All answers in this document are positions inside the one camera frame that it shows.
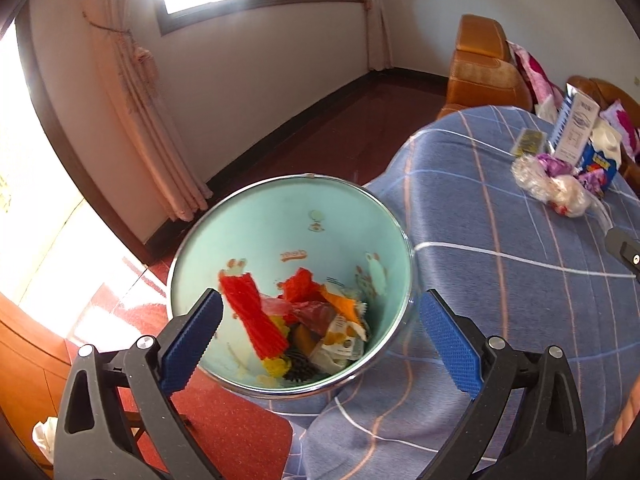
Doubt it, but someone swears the white box with blue stripes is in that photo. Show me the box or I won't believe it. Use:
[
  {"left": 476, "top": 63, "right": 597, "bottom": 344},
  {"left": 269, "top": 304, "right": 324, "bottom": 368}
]
[{"left": 551, "top": 85, "right": 601, "bottom": 167}]

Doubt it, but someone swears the teal metal-rimmed trash bin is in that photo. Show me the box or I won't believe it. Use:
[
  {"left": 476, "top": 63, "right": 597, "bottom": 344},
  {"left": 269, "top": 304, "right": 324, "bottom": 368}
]
[{"left": 166, "top": 174, "right": 415, "bottom": 400}]

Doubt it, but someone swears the yellow mesh scrubber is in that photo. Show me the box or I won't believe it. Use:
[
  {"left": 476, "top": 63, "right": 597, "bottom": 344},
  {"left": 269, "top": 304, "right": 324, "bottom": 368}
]
[{"left": 261, "top": 354, "right": 292, "bottom": 379}]

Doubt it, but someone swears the crumpled white paper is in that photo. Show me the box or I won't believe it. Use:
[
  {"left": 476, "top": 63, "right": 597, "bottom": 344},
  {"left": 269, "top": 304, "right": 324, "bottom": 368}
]
[{"left": 590, "top": 125, "right": 622, "bottom": 154}]

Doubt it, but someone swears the purple wrapper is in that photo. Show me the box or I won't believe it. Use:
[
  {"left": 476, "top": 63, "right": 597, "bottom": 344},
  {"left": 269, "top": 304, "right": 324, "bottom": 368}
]
[{"left": 536, "top": 152, "right": 577, "bottom": 177}]

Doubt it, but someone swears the long red mesh scrubber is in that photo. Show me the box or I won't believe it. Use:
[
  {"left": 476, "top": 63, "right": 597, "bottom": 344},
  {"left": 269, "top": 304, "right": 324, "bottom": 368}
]
[{"left": 218, "top": 270, "right": 289, "bottom": 361}]

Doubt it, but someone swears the black yellow packet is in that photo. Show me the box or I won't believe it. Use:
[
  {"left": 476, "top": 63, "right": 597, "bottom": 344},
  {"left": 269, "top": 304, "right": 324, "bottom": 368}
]
[{"left": 511, "top": 129, "right": 547, "bottom": 159}]

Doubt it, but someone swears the white tissue packet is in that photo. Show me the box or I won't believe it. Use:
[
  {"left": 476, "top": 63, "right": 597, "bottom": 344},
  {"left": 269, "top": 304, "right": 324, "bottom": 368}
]
[{"left": 535, "top": 100, "right": 563, "bottom": 124}]

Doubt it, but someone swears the short red mesh scrubber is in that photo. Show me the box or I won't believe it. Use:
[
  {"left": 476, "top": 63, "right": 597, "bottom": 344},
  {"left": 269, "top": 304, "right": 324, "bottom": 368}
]
[{"left": 279, "top": 267, "right": 327, "bottom": 307}]

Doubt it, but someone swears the dark wooden door frame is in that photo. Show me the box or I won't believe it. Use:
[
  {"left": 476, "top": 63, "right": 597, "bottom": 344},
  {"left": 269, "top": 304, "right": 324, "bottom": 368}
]
[{"left": 15, "top": 10, "right": 151, "bottom": 266}]

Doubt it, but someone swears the blue checked tablecloth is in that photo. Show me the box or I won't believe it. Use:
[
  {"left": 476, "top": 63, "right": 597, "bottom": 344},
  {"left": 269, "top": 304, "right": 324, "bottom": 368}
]
[{"left": 295, "top": 105, "right": 640, "bottom": 480}]

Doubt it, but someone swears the clear crumpled plastic wrap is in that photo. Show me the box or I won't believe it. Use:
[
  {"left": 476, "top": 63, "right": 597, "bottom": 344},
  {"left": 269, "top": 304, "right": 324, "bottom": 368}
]
[{"left": 511, "top": 155, "right": 592, "bottom": 218}]

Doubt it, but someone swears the narrow pink curtain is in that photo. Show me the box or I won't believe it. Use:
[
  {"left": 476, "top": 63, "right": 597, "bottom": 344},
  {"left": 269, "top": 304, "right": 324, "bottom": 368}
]
[{"left": 350, "top": 0, "right": 396, "bottom": 72}]

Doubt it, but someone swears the person's right hand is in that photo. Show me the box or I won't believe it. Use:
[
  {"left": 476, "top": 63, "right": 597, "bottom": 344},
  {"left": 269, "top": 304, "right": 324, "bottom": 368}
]
[{"left": 614, "top": 377, "right": 640, "bottom": 446}]

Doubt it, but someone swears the long pink curtain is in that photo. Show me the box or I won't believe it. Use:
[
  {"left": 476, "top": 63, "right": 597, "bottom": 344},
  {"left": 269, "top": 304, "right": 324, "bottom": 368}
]
[{"left": 80, "top": 0, "right": 213, "bottom": 222}]

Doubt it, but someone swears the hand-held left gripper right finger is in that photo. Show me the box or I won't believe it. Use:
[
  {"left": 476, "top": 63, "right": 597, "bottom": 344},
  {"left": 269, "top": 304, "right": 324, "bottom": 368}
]
[{"left": 419, "top": 288, "right": 588, "bottom": 480}]

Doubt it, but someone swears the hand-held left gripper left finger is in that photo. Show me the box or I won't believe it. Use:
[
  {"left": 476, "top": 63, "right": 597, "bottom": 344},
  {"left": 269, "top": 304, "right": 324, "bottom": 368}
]
[{"left": 52, "top": 287, "right": 223, "bottom": 480}]

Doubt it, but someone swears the cream plastic wrapper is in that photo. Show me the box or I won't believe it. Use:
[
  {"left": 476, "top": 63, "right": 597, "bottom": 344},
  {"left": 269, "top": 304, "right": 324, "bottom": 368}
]
[{"left": 309, "top": 314, "right": 372, "bottom": 372}]

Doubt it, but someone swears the wooden cabinet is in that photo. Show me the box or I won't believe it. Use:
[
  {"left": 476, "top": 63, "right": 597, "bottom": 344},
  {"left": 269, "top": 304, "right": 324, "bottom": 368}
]
[{"left": 0, "top": 290, "right": 71, "bottom": 461}]

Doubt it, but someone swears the dark red wrapper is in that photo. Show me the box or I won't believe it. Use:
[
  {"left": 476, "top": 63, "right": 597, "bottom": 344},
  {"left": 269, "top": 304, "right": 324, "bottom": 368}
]
[{"left": 294, "top": 301, "right": 337, "bottom": 334}]

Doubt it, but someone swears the black mesh scrubber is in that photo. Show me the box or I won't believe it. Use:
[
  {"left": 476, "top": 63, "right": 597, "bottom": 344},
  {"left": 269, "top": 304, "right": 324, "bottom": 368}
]
[{"left": 284, "top": 350, "right": 322, "bottom": 382}]

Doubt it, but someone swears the orange snack wrapper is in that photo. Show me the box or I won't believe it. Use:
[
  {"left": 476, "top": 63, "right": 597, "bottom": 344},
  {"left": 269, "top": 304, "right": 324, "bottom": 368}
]
[{"left": 324, "top": 284, "right": 367, "bottom": 322}]

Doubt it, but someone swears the orange leather sofa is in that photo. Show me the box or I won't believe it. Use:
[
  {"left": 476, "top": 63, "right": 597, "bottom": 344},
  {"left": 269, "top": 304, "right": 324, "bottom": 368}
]
[{"left": 436, "top": 13, "right": 640, "bottom": 181}]

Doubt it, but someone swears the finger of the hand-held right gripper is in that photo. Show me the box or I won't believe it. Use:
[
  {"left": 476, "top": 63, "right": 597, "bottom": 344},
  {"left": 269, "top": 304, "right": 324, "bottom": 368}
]
[{"left": 605, "top": 227, "right": 640, "bottom": 281}]

